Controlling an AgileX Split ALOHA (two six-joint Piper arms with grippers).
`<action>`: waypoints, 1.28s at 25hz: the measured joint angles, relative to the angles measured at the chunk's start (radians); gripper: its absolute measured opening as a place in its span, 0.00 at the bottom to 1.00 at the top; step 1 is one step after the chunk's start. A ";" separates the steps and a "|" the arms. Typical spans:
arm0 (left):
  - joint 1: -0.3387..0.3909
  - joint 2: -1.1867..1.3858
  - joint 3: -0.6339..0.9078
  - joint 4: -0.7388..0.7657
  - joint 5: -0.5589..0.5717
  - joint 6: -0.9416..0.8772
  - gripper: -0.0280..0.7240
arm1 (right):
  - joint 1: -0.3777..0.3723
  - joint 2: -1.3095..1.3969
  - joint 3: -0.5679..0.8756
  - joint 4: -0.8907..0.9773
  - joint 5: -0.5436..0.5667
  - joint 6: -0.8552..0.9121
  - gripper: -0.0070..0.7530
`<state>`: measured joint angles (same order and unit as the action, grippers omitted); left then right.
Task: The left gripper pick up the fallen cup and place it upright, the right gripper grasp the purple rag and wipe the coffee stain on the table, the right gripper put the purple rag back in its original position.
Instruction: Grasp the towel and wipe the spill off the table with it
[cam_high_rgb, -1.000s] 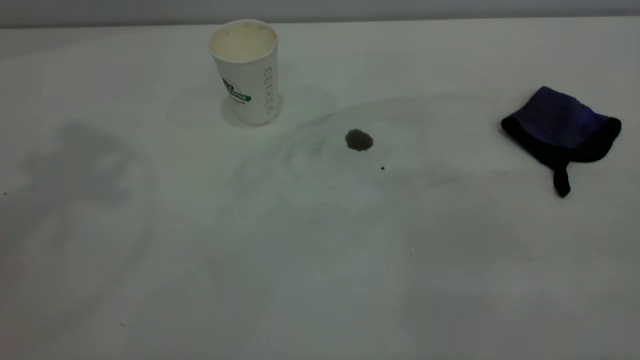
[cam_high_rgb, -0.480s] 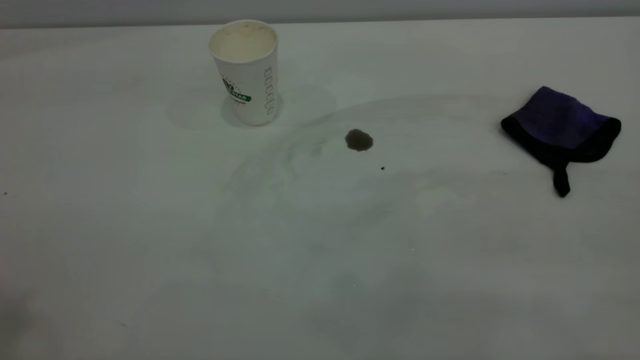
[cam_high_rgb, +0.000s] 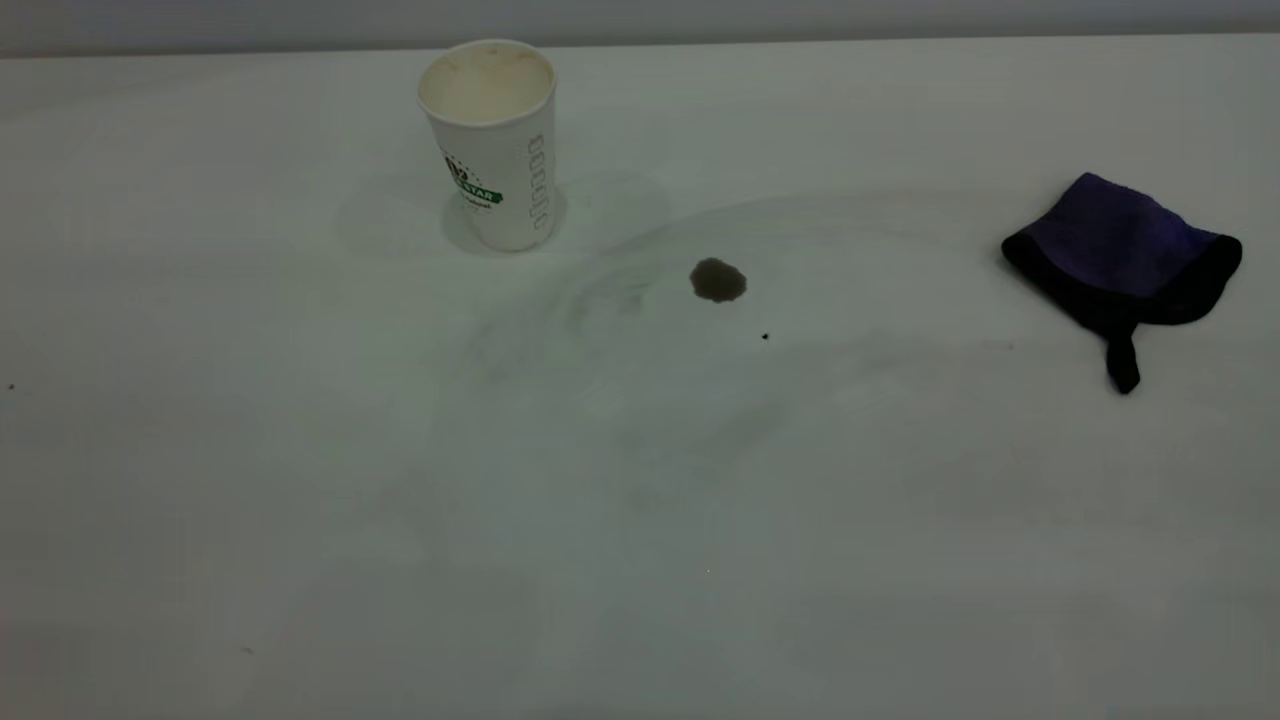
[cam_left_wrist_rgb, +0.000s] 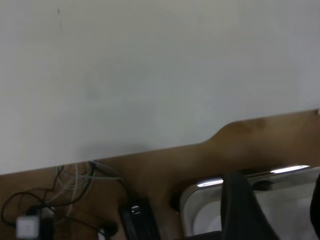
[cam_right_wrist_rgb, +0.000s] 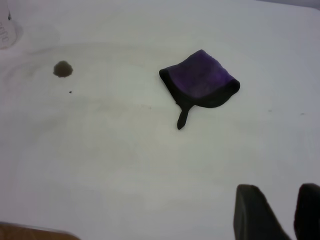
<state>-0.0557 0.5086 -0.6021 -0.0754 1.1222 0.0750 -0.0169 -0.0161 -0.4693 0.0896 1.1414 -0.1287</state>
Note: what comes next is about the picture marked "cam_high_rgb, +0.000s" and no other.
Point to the white paper coffee cup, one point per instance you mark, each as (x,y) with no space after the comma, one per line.
(495,160)

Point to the purple and black cloth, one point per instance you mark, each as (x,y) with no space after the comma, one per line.
(1120,245)

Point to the brown coffee spill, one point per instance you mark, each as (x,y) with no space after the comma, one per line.
(718,281)

